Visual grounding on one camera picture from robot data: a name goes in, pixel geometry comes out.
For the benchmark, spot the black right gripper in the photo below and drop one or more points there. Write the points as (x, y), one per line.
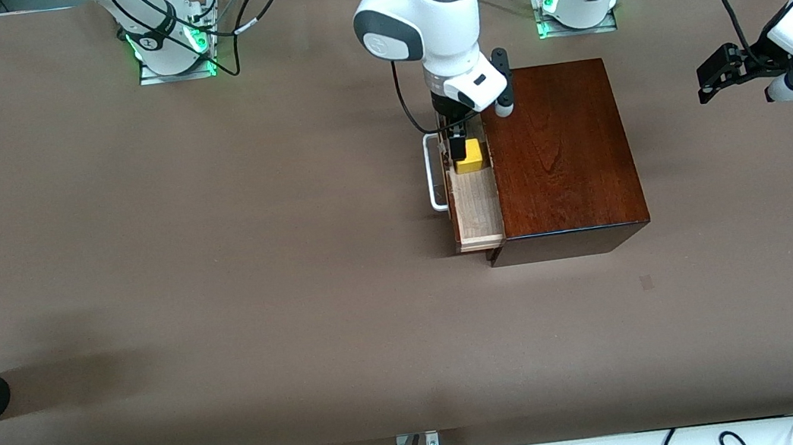
(444, 107)

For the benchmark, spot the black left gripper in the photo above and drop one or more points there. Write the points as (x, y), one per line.
(753, 61)

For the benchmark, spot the yellow cube block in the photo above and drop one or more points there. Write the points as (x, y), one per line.
(477, 163)

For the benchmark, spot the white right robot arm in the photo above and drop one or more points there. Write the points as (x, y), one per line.
(439, 25)

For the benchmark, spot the dark brown wooden cabinet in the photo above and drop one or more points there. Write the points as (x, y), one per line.
(571, 153)

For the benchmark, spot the small grey tape patch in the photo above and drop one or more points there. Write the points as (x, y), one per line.
(647, 283)

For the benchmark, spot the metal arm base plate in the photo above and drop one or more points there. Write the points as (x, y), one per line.
(152, 80)
(602, 28)

